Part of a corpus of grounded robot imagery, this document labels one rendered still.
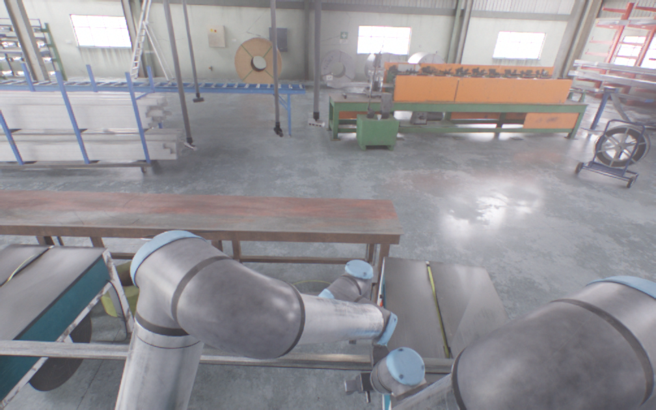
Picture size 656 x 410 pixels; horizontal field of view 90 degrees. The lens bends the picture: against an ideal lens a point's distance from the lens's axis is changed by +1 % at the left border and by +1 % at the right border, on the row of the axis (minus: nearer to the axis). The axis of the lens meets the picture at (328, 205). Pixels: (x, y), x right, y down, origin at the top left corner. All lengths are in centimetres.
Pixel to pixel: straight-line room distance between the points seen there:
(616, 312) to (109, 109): 505
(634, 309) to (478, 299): 139
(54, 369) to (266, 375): 115
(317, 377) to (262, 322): 182
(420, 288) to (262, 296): 139
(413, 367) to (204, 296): 62
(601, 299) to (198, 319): 47
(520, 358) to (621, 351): 8
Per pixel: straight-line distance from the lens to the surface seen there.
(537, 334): 42
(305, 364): 141
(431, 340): 158
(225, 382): 232
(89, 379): 263
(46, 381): 248
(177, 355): 59
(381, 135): 585
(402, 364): 93
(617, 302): 48
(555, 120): 829
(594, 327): 43
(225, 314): 46
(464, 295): 184
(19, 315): 204
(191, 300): 47
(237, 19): 1407
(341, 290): 100
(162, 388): 62
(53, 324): 207
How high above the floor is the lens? 190
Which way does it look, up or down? 29 degrees down
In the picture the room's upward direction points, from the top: 2 degrees clockwise
